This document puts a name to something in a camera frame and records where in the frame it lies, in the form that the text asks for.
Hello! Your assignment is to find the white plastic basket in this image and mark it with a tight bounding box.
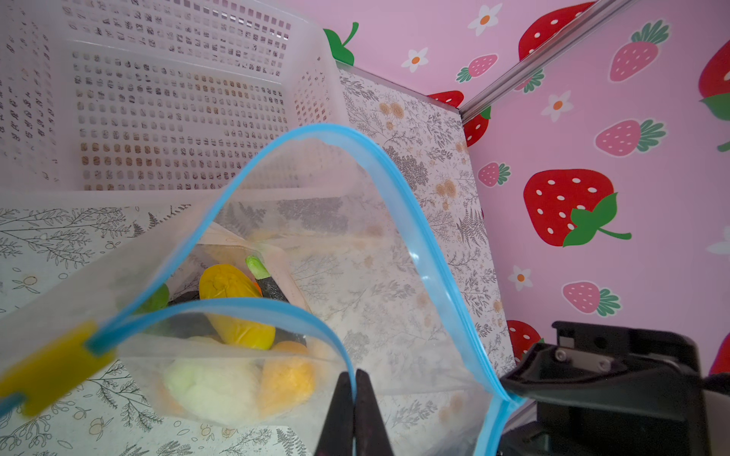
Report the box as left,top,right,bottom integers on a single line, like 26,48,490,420
1,1,348,208

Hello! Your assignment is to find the dark brown toy food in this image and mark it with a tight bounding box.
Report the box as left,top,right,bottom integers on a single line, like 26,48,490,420
246,256,289,302

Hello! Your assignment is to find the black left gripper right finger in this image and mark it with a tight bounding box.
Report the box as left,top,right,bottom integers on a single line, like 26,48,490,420
354,370,395,456

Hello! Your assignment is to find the right aluminium corner post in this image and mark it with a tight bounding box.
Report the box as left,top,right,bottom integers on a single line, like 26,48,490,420
459,0,635,125

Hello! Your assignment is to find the clear zip top bag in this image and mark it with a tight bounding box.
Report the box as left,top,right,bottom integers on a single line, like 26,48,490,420
1,125,517,455

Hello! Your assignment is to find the floral patterned table mat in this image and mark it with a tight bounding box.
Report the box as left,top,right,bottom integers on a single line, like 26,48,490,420
1,70,514,455

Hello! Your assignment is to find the green toy leaf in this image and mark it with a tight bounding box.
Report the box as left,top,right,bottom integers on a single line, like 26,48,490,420
134,284,169,315

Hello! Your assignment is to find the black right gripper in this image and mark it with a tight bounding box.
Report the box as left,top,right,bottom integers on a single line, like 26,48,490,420
498,321,729,455

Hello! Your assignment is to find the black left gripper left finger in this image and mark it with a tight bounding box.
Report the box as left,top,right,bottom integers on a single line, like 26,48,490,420
314,372,355,456

